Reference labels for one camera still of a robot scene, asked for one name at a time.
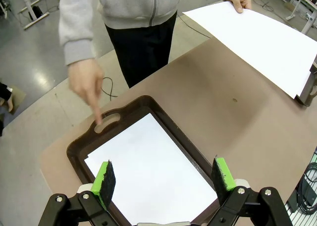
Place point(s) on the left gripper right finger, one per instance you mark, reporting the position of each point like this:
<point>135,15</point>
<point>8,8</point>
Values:
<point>221,179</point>

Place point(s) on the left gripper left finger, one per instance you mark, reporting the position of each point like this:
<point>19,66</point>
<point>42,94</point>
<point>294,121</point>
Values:
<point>106,184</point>

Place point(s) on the white A4 sheet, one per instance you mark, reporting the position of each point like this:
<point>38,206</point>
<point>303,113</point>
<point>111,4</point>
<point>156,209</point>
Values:
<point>153,166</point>

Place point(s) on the white A4 paper stack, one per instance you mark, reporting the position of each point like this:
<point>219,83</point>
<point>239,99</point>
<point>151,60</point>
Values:
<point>260,42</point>

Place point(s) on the person's right forearm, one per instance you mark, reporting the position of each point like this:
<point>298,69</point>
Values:
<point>74,32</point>

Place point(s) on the person's right hand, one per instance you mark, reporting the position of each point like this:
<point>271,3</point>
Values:
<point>85,79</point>

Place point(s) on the brown plastic tray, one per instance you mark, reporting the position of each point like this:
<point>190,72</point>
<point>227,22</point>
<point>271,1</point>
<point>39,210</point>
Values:
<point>308,94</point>
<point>81,146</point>

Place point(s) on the person in striped dark jacket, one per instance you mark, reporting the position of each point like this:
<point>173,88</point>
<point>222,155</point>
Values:
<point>3,92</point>

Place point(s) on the person in grey hoodie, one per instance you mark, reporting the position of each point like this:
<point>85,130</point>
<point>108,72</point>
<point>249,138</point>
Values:
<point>138,8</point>

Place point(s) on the white desk leg frame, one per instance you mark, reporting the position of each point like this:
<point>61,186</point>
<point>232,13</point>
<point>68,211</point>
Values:
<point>28,8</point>

